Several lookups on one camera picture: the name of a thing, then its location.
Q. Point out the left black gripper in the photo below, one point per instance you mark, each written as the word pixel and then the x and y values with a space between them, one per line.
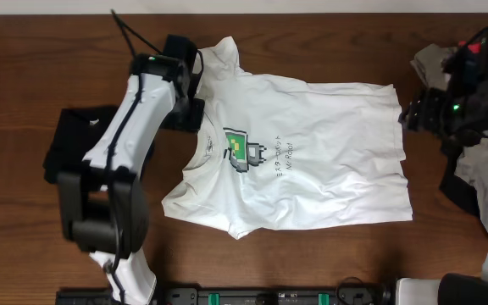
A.
pixel 189 115

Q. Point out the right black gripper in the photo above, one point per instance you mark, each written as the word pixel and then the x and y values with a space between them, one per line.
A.
pixel 426 107

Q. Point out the white t-shirt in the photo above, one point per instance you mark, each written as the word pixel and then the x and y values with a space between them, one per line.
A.
pixel 279 153

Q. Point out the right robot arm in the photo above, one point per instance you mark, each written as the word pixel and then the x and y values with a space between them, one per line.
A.
pixel 454 107

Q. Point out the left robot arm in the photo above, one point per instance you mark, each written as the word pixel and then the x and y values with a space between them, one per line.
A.
pixel 102 204

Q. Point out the grey khaki garment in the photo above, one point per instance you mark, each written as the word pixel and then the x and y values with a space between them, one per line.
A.
pixel 472 165

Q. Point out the red garment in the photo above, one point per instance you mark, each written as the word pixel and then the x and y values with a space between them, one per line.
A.
pixel 473 47

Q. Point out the dark navy garment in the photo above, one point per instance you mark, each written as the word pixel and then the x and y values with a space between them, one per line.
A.
pixel 461 193

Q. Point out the folded black polo shirt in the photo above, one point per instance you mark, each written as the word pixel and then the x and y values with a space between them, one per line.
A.
pixel 78 131

